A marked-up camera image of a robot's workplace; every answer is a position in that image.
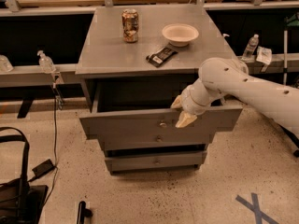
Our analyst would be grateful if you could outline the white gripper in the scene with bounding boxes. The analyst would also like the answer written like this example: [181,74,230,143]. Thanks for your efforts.
[171,85,206,128]

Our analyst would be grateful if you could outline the grey top drawer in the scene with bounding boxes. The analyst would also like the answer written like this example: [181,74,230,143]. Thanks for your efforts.
[80,80,242,139]

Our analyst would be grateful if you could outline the grey drawer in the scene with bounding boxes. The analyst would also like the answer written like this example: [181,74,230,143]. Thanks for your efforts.
[105,151,207,172]
[99,133,214,151]
[80,80,242,139]

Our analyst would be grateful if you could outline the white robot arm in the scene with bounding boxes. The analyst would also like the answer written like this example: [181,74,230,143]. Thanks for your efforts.
[171,58,299,137]

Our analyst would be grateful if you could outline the grey bottom drawer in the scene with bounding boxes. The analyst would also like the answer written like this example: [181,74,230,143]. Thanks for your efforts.
[105,151,207,172]

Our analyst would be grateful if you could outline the grey drawer cabinet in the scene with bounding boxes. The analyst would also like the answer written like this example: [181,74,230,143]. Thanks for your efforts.
[75,4,243,176]

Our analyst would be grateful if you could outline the grey middle drawer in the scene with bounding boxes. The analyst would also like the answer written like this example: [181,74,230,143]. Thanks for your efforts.
[99,133,214,151]

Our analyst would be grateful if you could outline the black snack bar wrapper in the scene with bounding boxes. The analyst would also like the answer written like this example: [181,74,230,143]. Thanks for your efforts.
[146,47,177,68]

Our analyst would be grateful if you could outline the white paper bowl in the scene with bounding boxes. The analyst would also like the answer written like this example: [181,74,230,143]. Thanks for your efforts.
[162,23,199,47]

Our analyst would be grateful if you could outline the white paper packet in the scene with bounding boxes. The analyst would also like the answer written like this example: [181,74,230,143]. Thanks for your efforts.
[256,46,272,65]

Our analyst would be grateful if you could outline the clear water bottle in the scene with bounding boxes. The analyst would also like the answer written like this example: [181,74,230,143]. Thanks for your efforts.
[242,35,259,61]

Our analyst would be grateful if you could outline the crushed soda can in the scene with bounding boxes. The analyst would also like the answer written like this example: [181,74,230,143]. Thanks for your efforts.
[121,8,139,43]

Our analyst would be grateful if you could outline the blue tape cross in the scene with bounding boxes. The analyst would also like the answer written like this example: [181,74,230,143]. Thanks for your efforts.
[235,193,278,224]

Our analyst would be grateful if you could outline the clear sanitizer pump bottle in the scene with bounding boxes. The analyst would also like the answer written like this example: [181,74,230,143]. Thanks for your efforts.
[37,50,56,74]

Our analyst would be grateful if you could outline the black power adapter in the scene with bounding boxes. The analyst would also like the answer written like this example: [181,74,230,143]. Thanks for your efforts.
[32,159,55,178]

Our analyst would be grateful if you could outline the black chair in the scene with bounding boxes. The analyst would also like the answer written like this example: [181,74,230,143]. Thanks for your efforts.
[0,127,48,224]

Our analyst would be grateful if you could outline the black cable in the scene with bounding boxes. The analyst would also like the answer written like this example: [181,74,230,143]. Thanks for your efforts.
[27,84,64,203]

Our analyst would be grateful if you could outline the black cylinder handle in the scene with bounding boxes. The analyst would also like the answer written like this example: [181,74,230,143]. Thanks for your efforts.
[77,201,93,224]

